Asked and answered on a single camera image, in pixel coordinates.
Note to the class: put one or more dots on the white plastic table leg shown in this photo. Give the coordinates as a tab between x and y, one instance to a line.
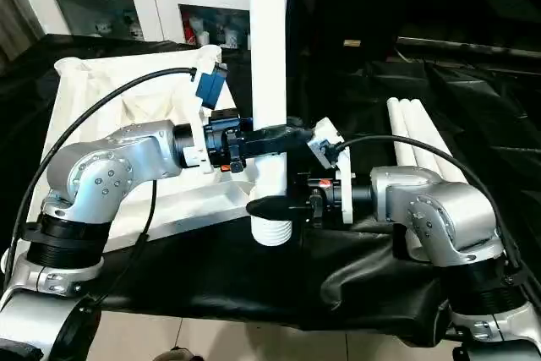
412	124
429	124
395	124
268	39

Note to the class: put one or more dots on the white plastic table top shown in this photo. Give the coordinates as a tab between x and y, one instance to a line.
84	78

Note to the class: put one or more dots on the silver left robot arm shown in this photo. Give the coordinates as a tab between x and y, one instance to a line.
118	154

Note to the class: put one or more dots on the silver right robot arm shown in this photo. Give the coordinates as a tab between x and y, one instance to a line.
444	209

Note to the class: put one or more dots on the black mat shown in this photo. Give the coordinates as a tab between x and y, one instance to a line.
253	285

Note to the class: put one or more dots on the small tan label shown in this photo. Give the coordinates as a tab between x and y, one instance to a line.
352	42

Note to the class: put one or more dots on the red packet in cabinet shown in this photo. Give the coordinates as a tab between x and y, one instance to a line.
189	27

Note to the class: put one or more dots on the grey curtain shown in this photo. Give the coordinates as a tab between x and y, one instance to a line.
17	10

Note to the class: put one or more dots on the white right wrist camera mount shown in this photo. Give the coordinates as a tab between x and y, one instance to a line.
325	141

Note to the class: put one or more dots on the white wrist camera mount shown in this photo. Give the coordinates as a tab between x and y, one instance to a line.
325	141
211	86

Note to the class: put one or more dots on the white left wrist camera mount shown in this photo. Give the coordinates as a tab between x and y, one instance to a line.
211	86

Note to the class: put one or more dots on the black metal rail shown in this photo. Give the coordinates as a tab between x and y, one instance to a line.
465	46

